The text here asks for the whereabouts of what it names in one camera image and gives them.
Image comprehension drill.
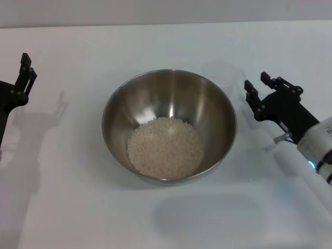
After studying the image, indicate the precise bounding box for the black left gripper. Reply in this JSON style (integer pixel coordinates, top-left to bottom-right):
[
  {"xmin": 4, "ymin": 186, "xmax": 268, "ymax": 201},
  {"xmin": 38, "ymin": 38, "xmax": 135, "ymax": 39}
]
[{"xmin": 0, "ymin": 52, "xmax": 38, "ymax": 150}]

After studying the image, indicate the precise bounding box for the clear plastic measuring cup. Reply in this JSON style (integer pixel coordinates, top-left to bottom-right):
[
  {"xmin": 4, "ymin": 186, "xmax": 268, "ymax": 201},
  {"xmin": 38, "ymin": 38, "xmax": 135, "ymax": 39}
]
[{"xmin": 202, "ymin": 60, "xmax": 244, "ymax": 97}]

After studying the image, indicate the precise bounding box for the stainless steel mixing bowl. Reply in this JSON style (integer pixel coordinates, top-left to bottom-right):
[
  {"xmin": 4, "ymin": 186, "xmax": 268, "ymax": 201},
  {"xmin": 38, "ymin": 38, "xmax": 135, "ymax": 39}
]
[{"xmin": 101, "ymin": 68, "xmax": 238, "ymax": 186}]

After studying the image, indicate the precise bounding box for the white uncooked rice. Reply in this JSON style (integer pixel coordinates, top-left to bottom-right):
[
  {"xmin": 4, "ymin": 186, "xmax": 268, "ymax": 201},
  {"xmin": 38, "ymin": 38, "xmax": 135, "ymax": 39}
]
[{"xmin": 127, "ymin": 116, "xmax": 205, "ymax": 179}]

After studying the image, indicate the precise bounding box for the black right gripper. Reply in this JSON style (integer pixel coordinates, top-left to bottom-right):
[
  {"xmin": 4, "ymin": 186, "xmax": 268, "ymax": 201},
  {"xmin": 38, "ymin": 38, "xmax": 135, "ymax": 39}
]
[{"xmin": 244, "ymin": 72, "xmax": 321, "ymax": 141}]

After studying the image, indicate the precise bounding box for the silver connector black cable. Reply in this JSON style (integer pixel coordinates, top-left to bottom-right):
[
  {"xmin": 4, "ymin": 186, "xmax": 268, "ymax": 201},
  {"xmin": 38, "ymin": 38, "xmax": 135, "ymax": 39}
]
[{"xmin": 273, "ymin": 131, "xmax": 299, "ymax": 145}]

